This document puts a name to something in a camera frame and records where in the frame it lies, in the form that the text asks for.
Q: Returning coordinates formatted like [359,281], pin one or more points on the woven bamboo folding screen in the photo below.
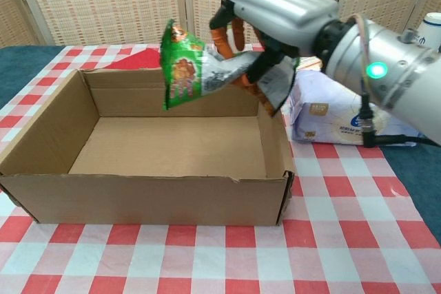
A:
[103,5]

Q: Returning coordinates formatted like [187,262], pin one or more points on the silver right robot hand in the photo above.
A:
[282,8]

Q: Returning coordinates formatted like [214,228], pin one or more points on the green small snack bag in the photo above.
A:
[182,73]

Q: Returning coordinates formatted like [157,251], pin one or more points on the stack of white paper cups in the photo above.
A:
[432,23]

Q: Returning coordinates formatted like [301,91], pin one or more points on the red paper sheet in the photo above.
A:
[138,61]

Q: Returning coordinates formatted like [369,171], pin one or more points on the teal table cover cloth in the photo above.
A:
[20,63]

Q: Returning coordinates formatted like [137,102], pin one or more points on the open brown cardboard box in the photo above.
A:
[144,201]

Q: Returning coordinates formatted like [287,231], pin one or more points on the white tissue pack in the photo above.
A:
[317,125]

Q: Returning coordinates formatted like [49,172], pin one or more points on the red white checkered tablecloth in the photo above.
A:
[206,259]

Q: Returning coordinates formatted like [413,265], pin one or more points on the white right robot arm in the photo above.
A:
[399,77]

